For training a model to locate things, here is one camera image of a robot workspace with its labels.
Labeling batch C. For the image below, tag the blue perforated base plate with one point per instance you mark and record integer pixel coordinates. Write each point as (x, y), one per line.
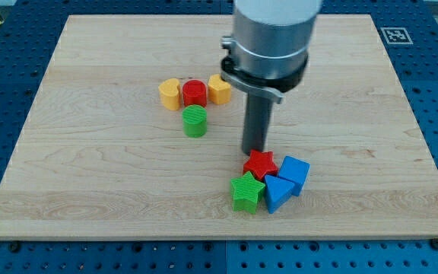
(28, 37)

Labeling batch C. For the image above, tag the blue cube block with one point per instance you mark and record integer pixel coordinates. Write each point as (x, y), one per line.
(296, 171)

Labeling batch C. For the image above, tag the red cylinder block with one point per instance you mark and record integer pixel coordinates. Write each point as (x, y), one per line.
(194, 92)

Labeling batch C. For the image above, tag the green cylinder block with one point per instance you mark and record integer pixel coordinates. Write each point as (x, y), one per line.
(194, 121)

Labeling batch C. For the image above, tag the green star block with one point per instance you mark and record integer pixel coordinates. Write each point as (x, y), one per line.
(246, 193)

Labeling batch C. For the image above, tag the white fiducial marker tag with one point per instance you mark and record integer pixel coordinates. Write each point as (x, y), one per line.
(396, 36)

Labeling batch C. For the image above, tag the wooden board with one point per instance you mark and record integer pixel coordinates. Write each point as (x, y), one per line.
(100, 159)

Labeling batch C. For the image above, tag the yellow heart block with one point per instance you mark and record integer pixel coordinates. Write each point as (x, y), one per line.
(169, 92)

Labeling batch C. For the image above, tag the blue triangle block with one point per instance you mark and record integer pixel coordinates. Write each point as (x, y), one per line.
(278, 191)

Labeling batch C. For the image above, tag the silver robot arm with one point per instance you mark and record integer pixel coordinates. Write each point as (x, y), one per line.
(267, 50)

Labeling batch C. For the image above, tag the red star block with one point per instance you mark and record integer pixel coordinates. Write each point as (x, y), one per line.
(261, 164)

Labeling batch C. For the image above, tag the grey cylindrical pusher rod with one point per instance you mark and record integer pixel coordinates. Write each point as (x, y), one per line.
(256, 122)

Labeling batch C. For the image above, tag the yellow hexagon block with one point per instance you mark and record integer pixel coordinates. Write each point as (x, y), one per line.
(219, 91)

